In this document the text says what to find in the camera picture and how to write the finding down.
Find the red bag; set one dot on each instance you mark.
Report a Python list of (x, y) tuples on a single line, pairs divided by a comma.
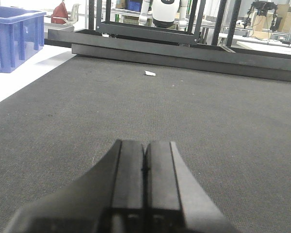
[(59, 13)]

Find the small white paper scrap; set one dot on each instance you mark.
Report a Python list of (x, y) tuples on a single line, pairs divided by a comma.
[(149, 73)]

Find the white humanoid robot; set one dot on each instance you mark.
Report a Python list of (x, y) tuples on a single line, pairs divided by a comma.
[(164, 13)]

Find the black robot on stand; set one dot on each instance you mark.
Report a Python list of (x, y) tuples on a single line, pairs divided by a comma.
[(262, 8)]

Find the white plastic chair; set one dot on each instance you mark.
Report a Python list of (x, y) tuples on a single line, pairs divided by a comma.
[(74, 16)]

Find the dark grey fabric mat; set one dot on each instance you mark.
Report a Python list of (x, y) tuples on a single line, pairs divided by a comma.
[(233, 132)]

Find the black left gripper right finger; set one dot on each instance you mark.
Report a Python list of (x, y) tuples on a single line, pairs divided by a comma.
[(176, 202)]

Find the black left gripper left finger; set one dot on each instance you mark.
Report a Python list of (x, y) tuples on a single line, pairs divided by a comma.
[(108, 198)]

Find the black metal frame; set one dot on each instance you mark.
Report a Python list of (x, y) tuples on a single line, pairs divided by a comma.
[(157, 46)]

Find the blue plastic crate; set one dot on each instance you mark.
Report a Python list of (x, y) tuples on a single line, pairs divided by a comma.
[(21, 36)]

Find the cardboard boxes in background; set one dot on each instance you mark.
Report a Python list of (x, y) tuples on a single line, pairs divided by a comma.
[(282, 22)]

